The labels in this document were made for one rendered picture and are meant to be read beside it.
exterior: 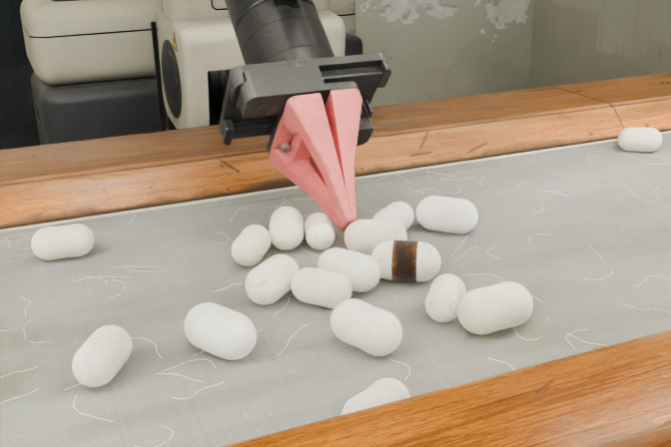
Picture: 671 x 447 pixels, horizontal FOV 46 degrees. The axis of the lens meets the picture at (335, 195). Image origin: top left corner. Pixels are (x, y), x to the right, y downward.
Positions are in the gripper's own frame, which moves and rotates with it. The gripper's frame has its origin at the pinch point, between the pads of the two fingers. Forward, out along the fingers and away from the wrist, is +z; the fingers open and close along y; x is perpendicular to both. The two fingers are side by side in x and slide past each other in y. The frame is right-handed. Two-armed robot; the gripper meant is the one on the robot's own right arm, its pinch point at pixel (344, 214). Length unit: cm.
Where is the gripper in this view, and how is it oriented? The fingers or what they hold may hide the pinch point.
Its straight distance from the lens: 46.8
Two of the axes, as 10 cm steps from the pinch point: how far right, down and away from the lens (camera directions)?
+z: 3.0, 8.5, -4.3
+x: -2.4, 5.1, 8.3
